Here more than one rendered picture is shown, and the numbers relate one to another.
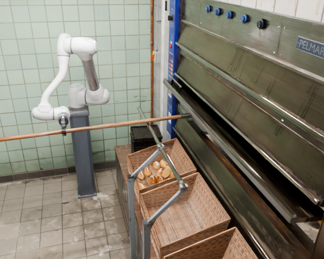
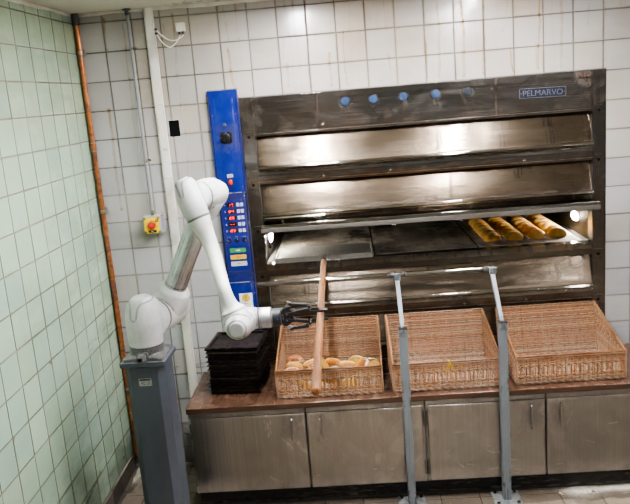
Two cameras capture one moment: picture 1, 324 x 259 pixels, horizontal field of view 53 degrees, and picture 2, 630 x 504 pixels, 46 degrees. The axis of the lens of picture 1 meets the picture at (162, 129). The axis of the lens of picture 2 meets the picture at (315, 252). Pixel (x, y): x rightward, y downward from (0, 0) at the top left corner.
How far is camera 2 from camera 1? 3.74 m
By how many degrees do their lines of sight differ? 67
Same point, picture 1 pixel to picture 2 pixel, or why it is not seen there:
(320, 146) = (572, 156)
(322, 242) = (598, 222)
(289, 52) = (512, 104)
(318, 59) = (545, 99)
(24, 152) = not seen: outside the picture
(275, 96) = (514, 142)
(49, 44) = (15, 248)
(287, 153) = (541, 182)
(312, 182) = (577, 184)
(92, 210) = not seen: outside the picture
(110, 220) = not seen: outside the picture
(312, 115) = (560, 137)
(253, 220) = (515, 278)
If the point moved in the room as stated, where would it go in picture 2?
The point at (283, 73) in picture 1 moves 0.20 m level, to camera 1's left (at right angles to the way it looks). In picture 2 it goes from (508, 123) to (505, 126)
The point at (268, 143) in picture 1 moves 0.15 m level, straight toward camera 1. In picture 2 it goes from (515, 188) to (542, 189)
